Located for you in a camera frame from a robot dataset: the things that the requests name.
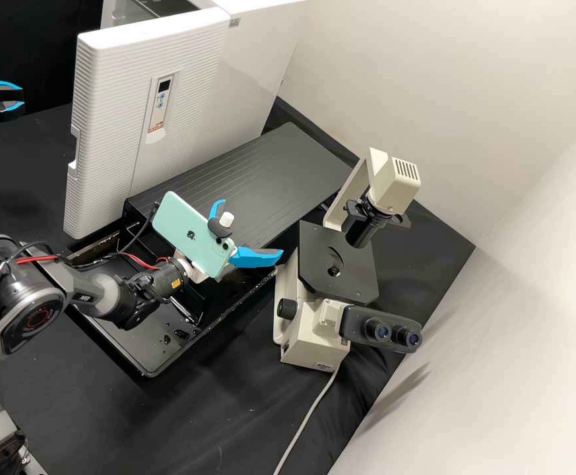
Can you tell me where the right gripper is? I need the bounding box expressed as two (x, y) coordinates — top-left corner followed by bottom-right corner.
(171, 198), (285, 286)

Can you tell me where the incubator door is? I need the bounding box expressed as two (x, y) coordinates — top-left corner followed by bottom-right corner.
(63, 5), (232, 240)

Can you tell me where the white incubator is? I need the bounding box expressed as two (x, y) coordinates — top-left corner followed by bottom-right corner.
(100, 0), (313, 139)

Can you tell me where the black platform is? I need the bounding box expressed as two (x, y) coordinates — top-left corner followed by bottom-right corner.
(123, 122), (364, 251)

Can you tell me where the cream microscope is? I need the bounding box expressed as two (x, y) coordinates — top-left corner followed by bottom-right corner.
(273, 146), (424, 370)

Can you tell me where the black tray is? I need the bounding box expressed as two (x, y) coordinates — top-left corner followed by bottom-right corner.
(63, 195), (282, 380)

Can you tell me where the right wrist camera phone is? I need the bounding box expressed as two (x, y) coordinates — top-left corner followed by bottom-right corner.
(150, 191), (240, 281)

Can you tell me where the black cable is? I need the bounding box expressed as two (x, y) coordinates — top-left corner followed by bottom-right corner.
(114, 209), (159, 259)

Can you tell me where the grey cable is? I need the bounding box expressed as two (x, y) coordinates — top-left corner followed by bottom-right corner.
(271, 364), (342, 475)

